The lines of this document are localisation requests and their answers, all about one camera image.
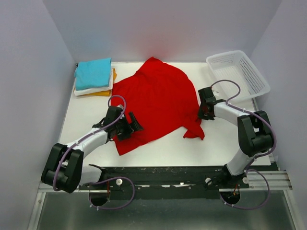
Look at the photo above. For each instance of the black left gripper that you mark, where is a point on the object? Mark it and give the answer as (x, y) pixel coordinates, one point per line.
(135, 126)

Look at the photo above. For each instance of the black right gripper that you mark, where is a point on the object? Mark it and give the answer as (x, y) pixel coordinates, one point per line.
(202, 116)

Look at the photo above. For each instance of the red t shirt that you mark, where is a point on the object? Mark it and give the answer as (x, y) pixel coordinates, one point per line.
(163, 99)

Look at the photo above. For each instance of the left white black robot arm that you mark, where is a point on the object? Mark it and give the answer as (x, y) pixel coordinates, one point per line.
(64, 169)

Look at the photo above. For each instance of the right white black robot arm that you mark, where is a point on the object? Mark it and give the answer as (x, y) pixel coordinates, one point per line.
(255, 135)

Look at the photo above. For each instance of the folded orange t shirt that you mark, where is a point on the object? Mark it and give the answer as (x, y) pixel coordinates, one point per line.
(104, 91)

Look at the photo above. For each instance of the white perforated plastic basket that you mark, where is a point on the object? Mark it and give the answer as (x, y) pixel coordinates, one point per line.
(236, 66)

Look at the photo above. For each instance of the folded white t shirt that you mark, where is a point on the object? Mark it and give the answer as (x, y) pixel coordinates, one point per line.
(83, 92)

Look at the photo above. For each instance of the folded light blue t shirt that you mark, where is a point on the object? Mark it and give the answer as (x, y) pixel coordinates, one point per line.
(93, 74)

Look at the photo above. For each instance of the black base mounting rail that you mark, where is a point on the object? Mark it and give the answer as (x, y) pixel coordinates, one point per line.
(161, 183)

